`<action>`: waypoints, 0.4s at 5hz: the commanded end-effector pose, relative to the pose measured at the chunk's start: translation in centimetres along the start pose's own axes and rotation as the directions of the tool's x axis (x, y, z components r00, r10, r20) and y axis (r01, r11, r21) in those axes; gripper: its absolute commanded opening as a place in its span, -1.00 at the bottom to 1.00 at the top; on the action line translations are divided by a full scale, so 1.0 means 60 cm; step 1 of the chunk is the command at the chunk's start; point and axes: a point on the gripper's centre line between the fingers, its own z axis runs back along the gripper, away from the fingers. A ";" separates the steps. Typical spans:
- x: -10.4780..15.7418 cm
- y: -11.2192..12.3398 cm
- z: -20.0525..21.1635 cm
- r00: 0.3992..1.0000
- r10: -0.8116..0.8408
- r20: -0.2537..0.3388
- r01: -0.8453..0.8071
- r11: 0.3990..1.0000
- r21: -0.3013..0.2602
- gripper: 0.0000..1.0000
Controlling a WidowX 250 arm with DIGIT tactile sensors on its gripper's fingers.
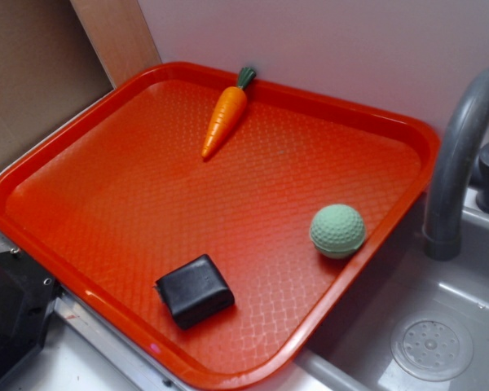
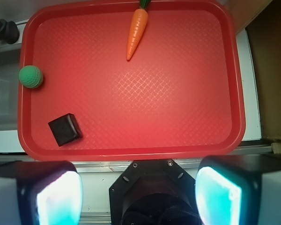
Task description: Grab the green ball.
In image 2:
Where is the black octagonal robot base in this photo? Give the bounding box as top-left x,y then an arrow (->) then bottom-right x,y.
109,159 -> 202,225

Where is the red plastic tray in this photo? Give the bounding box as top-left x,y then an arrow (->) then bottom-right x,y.
18,0 -> 245,161

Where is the black cube block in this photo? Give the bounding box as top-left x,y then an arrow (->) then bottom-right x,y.
48,113 -> 83,147

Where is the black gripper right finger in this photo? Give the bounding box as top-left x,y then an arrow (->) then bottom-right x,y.
195,154 -> 281,225

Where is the green dimpled ball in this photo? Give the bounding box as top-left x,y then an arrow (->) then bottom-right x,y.
19,65 -> 44,89

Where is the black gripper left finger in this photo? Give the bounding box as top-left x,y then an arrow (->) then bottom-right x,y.
0,161 -> 83,225

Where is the orange toy carrot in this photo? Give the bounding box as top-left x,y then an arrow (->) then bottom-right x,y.
126,0 -> 151,61

